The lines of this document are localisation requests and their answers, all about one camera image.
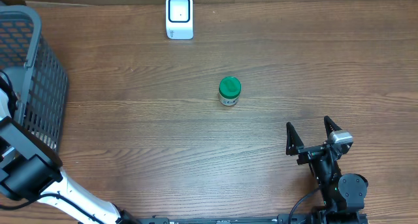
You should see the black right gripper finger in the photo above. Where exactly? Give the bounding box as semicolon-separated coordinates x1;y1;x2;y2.
286;122;304;155
324;116;341;136

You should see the green lid seasoning jar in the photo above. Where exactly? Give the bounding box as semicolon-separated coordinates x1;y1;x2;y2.
218;76;242;106

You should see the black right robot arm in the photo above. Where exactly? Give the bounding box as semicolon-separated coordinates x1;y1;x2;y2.
282;116;368;224

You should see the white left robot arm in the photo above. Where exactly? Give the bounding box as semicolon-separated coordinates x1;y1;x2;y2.
1;72;137;224

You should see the white barcode scanner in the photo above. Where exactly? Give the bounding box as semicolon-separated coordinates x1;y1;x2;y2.
165;0;194;40

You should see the grey plastic mesh basket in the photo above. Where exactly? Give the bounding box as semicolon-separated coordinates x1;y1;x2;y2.
1;5;69;151

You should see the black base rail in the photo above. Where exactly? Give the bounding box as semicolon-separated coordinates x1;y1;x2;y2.
134;214;369;224

